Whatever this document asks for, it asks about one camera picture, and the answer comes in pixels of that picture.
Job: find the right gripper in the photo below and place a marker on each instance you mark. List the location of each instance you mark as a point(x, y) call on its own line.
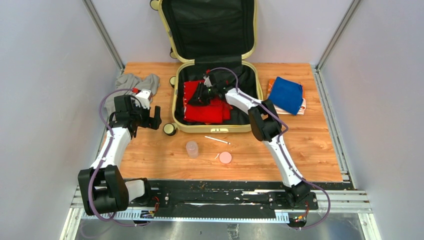
point(199, 98)

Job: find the blue cloth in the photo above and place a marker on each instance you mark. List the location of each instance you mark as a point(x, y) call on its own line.
point(286, 94)

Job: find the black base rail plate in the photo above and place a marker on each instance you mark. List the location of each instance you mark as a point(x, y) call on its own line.
point(218, 199)

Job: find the white toothbrush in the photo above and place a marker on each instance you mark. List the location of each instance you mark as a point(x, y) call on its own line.
point(217, 140)

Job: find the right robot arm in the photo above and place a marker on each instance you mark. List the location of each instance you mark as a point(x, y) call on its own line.
point(266, 127)

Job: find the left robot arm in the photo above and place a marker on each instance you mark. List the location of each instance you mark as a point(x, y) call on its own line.
point(102, 186)

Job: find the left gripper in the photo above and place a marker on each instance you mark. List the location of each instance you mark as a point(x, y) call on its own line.
point(153, 123)

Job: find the orange white towel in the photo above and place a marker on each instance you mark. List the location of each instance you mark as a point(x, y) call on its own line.
point(299, 107)

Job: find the clear plastic cup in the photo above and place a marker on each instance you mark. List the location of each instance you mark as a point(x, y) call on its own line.
point(192, 149)

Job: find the grey crumpled cloth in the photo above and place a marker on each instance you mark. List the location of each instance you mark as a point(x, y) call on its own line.
point(130, 81)

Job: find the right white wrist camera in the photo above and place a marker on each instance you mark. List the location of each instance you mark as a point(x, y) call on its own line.
point(207, 82)

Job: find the cream open suitcase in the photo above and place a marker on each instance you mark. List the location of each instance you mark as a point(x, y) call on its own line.
point(216, 35)

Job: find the red shirt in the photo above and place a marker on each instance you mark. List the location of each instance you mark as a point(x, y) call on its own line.
point(216, 112)

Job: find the pink round lid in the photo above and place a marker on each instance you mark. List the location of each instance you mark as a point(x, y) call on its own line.
point(225, 157)

